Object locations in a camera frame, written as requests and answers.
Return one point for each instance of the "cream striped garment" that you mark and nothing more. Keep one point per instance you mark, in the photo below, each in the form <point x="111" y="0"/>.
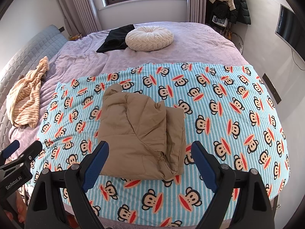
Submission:
<point x="23" y="100"/>

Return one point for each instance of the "tan quilted puffer jacket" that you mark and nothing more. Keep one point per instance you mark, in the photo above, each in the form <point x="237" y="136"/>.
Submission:
<point x="147" y="139"/>

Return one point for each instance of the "grey right curtain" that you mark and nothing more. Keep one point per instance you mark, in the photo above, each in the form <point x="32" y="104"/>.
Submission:
<point x="196" y="10"/>

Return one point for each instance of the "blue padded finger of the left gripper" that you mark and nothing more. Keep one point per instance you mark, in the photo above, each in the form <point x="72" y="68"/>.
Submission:
<point x="9" y="150"/>

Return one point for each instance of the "grey quilted headboard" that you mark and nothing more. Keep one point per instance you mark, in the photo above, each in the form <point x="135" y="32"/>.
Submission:
<point x="48" y="43"/>

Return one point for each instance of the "wall mounted television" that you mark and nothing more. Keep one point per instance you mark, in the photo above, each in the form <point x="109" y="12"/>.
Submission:
<point x="290" y="30"/>

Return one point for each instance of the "round cream cushion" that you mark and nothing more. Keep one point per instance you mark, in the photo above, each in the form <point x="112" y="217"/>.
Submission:
<point x="149" y="38"/>

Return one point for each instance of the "grey curtain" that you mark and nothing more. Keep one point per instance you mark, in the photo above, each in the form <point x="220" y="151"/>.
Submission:
<point x="80" y="17"/>
<point x="196" y="10"/>

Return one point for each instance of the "black folded cloth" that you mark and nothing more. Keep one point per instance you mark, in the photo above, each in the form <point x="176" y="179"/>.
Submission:
<point x="115" y="40"/>

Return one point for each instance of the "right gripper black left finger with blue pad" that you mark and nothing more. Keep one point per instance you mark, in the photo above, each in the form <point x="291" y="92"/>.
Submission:
<point x="46" y="208"/>

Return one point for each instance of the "black hanging coat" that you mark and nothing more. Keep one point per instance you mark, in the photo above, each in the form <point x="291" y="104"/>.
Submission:
<point x="221" y="11"/>

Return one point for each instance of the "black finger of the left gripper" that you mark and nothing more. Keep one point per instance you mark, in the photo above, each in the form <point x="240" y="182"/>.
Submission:
<point x="28" y="155"/>

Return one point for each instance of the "grey left curtain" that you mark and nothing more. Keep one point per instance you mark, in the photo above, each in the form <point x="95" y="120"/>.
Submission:
<point x="80" y="17"/>

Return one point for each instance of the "person's hand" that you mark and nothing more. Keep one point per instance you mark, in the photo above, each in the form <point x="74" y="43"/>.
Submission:
<point x="17" y="203"/>

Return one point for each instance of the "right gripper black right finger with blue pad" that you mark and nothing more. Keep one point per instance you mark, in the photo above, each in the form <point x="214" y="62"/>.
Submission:
<point x="253" y="208"/>

